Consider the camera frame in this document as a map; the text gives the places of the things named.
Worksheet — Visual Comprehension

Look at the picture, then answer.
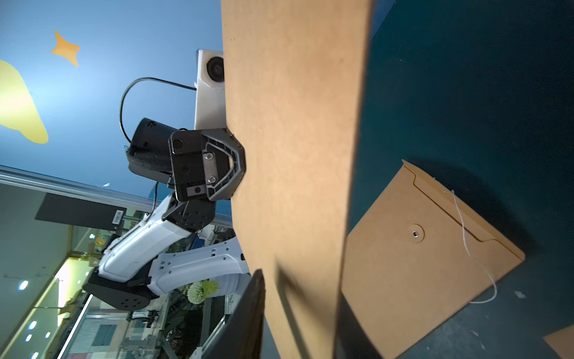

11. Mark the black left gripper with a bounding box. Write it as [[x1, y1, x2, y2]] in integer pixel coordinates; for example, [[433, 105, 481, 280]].
[[126, 118, 247, 202]]

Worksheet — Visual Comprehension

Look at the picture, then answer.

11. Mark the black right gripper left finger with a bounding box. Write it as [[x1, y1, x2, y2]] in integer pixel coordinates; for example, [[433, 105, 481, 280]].
[[202, 269, 266, 358]]

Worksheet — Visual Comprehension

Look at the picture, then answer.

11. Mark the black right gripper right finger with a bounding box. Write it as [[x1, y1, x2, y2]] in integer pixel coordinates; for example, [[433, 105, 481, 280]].
[[334, 295, 381, 359]]

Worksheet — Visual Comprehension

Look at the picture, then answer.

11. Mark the brown kraft envelope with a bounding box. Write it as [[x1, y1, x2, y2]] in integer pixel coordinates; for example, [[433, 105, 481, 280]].
[[342, 162, 526, 358], [221, 1, 373, 358], [544, 325, 574, 359]]

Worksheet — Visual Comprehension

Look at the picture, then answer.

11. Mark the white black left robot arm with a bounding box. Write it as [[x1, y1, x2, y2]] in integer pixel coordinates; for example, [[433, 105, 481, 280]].
[[83, 118, 248, 312]]

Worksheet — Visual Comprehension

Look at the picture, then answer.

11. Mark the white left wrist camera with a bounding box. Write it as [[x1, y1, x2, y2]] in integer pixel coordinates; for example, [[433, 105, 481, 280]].
[[194, 49, 227, 130]]

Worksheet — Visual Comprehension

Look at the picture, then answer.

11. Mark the black wall sign panel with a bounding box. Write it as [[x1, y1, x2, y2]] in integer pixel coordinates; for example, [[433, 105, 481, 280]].
[[35, 194, 126, 231]]

